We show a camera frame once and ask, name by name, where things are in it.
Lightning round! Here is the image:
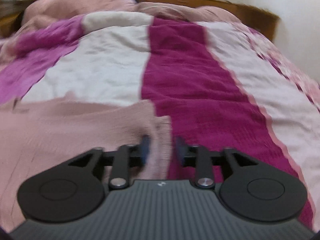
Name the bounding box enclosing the pink knit cardigan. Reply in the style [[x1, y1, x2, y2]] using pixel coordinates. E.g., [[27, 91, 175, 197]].
[[1, 97, 172, 231]]

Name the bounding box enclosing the patchwork magenta white bedspread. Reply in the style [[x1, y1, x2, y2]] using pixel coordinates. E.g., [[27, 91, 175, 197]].
[[1, 11, 319, 230]]

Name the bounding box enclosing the light wooden side cabinet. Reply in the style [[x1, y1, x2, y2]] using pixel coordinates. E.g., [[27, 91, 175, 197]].
[[134, 0, 281, 43]]

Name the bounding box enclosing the dusty pink quilt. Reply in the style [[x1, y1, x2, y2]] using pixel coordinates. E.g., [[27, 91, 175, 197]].
[[21, 0, 240, 29]]

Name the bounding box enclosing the dark wooden headboard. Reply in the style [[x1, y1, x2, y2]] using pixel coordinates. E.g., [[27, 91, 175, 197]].
[[0, 0, 37, 38]]

